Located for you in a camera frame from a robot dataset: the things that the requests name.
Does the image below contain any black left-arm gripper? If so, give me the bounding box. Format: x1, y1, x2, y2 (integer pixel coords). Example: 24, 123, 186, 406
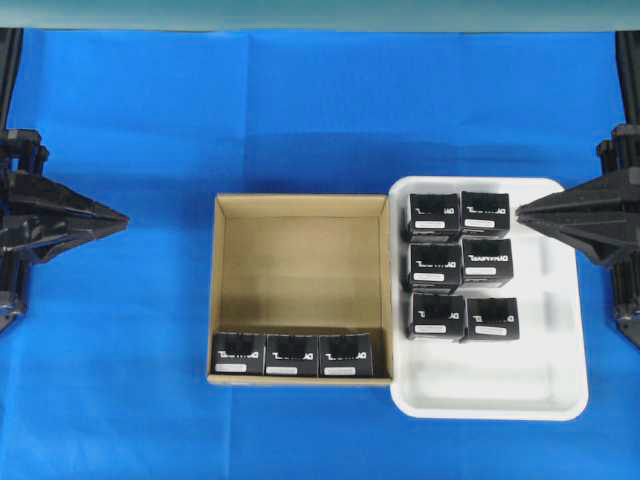
1, 129, 129, 262

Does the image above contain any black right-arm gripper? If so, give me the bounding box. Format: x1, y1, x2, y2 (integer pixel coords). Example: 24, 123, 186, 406
516, 124, 639, 265

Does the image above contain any black box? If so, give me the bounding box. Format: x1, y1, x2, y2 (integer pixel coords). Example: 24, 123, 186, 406
318, 333, 374, 378
264, 334, 319, 377
211, 332, 266, 376

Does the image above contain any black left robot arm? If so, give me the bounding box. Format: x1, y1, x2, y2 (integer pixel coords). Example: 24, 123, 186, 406
1, 28, 129, 331

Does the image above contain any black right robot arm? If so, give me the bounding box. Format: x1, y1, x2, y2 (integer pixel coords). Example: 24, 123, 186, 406
516, 31, 639, 345

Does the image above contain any black box tray top right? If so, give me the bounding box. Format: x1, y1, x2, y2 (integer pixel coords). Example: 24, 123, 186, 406
460, 191, 510, 239

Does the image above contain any black box tray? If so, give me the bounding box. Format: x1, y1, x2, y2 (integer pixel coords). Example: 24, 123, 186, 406
460, 191, 510, 239
461, 239, 514, 288
407, 243, 462, 295
464, 298, 520, 341
406, 193, 461, 243
407, 292, 467, 341

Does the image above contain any black box tray middle right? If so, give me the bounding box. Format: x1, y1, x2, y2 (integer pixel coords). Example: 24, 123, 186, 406
461, 239, 514, 288

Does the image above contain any black box tray bottom right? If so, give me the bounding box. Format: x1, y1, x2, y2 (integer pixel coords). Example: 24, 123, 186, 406
464, 298, 520, 341

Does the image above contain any black box tray top left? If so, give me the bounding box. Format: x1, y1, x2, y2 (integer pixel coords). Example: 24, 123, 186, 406
406, 193, 461, 243

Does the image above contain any black box tray middle left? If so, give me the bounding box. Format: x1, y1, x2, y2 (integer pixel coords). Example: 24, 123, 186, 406
407, 243, 462, 295

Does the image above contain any black box tray bottom left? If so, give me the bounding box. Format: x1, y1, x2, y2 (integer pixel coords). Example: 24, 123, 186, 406
407, 292, 467, 341

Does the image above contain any open cardboard box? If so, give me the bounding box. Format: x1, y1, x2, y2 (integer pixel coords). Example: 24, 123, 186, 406
206, 194, 394, 387

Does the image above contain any white plastic tray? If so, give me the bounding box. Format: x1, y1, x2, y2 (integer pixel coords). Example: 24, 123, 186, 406
388, 176, 589, 421

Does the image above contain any blue table cloth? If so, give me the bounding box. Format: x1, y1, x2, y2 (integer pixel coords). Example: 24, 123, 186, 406
1, 30, 639, 479

